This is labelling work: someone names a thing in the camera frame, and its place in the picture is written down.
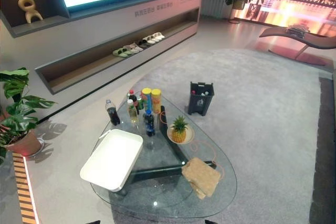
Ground tan cloth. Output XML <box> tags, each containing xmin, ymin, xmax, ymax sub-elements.
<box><xmin>181</xmin><ymin>157</ymin><xmax>222</xmax><ymax>200</ymax></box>

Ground white rectangular basket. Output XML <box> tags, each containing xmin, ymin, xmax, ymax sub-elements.
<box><xmin>79</xmin><ymin>128</ymin><xmax>144</xmax><ymax>192</ymax></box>

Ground oval glass coffee table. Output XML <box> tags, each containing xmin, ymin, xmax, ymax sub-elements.
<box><xmin>90</xmin><ymin>95</ymin><xmax>238</xmax><ymax>219</ymax></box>

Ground striped wooden slat bench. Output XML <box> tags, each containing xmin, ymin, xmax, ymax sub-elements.
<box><xmin>12</xmin><ymin>151</ymin><xmax>40</xmax><ymax>224</ymax></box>

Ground round cream plate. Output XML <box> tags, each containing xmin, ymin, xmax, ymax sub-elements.
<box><xmin>166</xmin><ymin>123</ymin><xmax>195</xmax><ymax>145</ymax></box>

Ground pineapple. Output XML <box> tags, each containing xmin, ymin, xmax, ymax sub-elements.
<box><xmin>170</xmin><ymin>115</ymin><xmax>189</xmax><ymax>144</ymax></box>

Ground large grey rug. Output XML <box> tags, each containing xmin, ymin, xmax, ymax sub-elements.
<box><xmin>109</xmin><ymin>48</ymin><xmax>323</xmax><ymax>224</ymax></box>

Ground dark cola bottle white cap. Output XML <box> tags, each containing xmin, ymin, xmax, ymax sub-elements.
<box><xmin>105</xmin><ymin>99</ymin><xmax>121</xmax><ymax>126</ymax></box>

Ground blue label cola bottle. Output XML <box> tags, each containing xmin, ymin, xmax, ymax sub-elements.
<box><xmin>143</xmin><ymin>110</ymin><xmax>156</xmax><ymax>137</ymax></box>

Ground yellow drink bottle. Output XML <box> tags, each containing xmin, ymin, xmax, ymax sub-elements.
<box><xmin>127</xmin><ymin>99</ymin><xmax>140</xmax><ymax>125</ymax></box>

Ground dark trash bin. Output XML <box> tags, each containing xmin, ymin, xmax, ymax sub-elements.
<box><xmin>187</xmin><ymin>81</ymin><xmax>215</xmax><ymax>116</ymax></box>

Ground potted monstera terracotta pot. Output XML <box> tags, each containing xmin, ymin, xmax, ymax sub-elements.
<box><xmin>0</xmin><ymin>67</ymin><xmax>58</xmax><ymax>166</ymax></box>

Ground red cap dark bottle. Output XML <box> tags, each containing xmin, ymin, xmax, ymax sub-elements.
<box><xmin>128</xmin><ymin>90</ymin><xmax>140</xmax><ymax>109</ymax></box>

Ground yellow blue chips can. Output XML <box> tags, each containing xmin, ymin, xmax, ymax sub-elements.
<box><xmin>141</xmin><ymin>88</ymin><xmax>153</xmax><ymax>113</ymax></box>

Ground green slippers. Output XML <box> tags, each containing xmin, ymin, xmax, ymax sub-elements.
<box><xmin>112</xmin><ymin>47</ymin><xmax>134</xmax><ymax>58</ymax></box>

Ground grey white slippers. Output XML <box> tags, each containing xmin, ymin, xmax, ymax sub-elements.
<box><xmin>123</xmin><ymin>43</ymin><xmax>144</xmax><ymax>54</ymax></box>

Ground black slippers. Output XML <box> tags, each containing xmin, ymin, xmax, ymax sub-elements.
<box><xmin>135</xmin><ymin>39</ymin><xmax>152</xmax><ymax>48</ymax></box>

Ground brown curved lounge chair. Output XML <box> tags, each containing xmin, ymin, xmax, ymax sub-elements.
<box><xmin>259</xmin><ymin>26</ymin><xmax>336</xmax><ymax>67</ymax></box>

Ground folded item on chair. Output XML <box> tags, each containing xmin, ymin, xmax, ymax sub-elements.
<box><xmin>286</xmin><ymin>25</ymin><xmax>310</xmax><ymax>36</ymax></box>

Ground cream abstract sculpture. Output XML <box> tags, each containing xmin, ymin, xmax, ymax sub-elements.
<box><xmin>17</xmin><ymin>0</ymin><xmax>44</xmax><ymax>25</ymax></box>

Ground orange cable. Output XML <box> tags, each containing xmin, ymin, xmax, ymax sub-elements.
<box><xmin>157</xmin><ymin>110</ymin><xmax>225</xmax><ymax>180</ymax></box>

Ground grey wall cabinet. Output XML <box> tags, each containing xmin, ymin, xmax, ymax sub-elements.
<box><xmin>0</xmin><ymin>0</ymin><xmax>204</xmax><ymax>95</ymax></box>

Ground illuminated city wall display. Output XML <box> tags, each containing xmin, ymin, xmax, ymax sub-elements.
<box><xmin>240</xmin><ymin>0</ymin><xmax>336</xmax><ymax>37</ymax></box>

